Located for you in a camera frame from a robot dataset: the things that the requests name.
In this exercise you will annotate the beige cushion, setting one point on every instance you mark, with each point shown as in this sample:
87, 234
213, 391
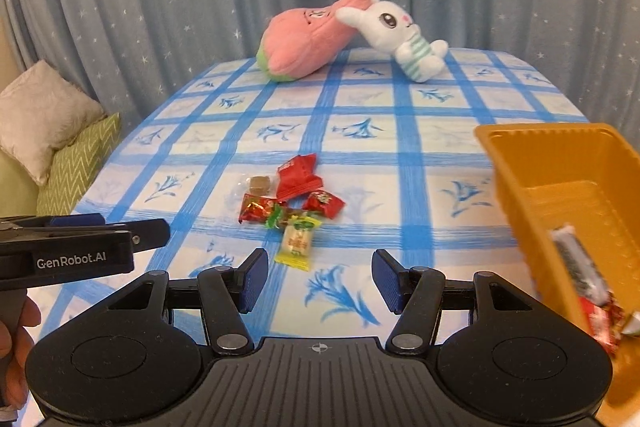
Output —
41, 113

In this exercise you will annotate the white bunny plush toy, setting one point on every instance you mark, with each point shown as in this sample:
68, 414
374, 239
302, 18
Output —
388, 28

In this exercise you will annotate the small red candy packet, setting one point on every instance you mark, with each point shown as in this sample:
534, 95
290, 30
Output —
324, 203

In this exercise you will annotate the green zigzag cushion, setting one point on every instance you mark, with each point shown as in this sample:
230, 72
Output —
76, 166

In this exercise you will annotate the red green candy wrapper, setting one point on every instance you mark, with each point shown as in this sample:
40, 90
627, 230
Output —
265, 210

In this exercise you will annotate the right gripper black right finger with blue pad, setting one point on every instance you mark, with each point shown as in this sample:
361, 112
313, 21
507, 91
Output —
415, 295

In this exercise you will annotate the white clear wrapper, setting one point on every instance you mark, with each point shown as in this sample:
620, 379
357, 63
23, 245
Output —
631, 325

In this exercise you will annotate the brown candy clear wrapper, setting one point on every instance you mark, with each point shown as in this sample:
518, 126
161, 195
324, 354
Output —
258, 185

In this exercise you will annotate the blue checked tablecloth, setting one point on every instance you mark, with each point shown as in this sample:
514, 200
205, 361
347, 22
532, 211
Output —
401, 156

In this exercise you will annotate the large red snack packet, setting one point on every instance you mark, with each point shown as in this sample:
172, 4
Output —
297, 177

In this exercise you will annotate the pink peach plush toy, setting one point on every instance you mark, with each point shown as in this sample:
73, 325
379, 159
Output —
298, 42

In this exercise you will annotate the person's left hand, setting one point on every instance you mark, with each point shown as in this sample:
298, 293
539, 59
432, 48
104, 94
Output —
15, 348

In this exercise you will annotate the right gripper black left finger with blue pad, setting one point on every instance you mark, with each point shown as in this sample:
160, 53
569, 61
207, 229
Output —
226, 293

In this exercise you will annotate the yellow green candy packet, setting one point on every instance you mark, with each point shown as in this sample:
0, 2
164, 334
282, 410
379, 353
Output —
296, 242

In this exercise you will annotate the orange plastic tray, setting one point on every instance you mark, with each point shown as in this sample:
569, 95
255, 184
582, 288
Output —
582, 175

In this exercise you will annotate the black white snack bar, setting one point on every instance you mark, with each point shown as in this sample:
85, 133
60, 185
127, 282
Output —
586, 278

